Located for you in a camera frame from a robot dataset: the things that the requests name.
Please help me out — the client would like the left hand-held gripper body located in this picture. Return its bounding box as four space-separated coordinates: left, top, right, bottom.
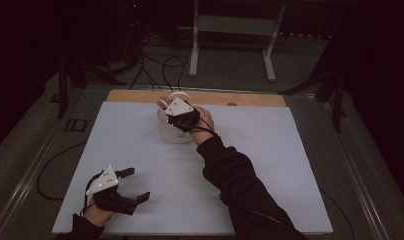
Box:
85 165 138 216

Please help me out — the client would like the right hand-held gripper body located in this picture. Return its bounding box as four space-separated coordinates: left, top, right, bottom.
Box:
164 97 202 133

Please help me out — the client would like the person's right hand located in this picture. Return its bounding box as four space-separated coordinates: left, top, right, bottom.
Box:
189 105 216 147

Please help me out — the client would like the person's left hand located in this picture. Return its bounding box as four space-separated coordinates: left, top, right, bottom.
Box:
83 202 116 228

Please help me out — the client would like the pale blue table cover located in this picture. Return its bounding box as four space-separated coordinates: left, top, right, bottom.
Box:
51 100 334 236

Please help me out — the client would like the dark equipment tower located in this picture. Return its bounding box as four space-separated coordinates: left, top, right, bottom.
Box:
123 0 148 68

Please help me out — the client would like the white metal stand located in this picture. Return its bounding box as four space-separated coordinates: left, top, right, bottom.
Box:
188 0 287 83

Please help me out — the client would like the black tripod stand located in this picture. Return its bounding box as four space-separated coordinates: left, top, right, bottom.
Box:
278 33 349 134
49 49 128 120

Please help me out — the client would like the left hand-held gripper cable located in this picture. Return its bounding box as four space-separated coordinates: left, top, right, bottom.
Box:
80 170 105 217

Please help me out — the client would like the hand-held gripper cable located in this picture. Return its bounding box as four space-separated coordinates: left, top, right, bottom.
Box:
80 170 105 217
171 99 216 136

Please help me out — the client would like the right hand-held gripper cable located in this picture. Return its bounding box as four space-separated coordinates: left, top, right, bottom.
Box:
171 99 216 136

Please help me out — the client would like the bundle of black cables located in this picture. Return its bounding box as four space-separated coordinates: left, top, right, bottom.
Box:
129 33 190 93

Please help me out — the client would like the black rectangular floor bracket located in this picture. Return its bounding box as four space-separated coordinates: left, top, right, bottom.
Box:
64 117 89 133

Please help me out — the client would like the black floor cable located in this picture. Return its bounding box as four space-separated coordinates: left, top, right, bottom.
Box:
35 141 88 202
319 189 357 240

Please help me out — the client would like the metal floor rail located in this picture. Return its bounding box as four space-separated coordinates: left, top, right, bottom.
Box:
0 88 106 240
286 93 391 240

